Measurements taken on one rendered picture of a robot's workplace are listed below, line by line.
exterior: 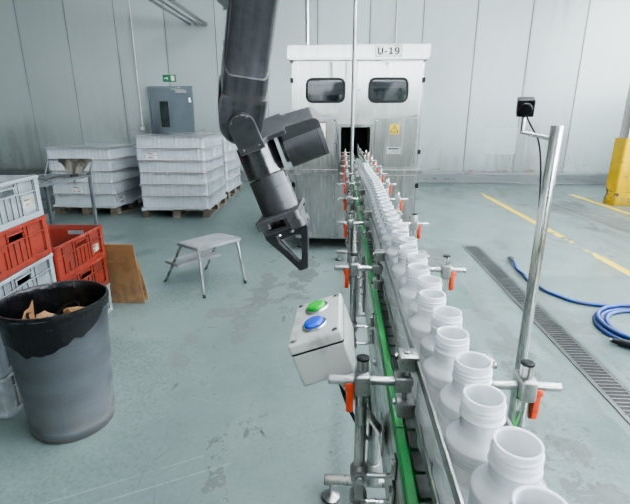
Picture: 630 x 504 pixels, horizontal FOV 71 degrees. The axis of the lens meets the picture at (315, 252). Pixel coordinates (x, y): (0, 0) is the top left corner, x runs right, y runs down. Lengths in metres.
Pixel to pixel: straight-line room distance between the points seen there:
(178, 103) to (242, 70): 10.29
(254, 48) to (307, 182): 4.26
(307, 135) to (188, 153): 6.06
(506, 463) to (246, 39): 0.49
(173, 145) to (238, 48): 6.17
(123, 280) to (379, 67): 3.11
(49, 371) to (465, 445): 1.94
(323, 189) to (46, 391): 3.39
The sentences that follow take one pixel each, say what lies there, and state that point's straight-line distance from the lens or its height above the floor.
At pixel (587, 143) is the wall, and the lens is 11.58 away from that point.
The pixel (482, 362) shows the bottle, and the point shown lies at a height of 1.16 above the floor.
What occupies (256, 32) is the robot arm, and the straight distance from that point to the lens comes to 0.57.
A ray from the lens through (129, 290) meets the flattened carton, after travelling 3.74.
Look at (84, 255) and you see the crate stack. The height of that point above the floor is 0.52.
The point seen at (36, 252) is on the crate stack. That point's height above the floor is 0.71.
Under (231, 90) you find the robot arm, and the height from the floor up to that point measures 1.43.
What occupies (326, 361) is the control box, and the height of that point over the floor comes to 1.07.
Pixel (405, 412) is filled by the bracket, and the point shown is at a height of 1.04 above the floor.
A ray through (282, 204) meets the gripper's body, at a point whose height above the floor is 1.28.
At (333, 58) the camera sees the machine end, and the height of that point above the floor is 1.97.
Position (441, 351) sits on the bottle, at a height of 1.15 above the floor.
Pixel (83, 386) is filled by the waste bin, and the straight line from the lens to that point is 2.27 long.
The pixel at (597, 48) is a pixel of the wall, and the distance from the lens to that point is 11.59.
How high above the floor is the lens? 1.40
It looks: 17 degrees down
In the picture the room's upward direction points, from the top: straight up
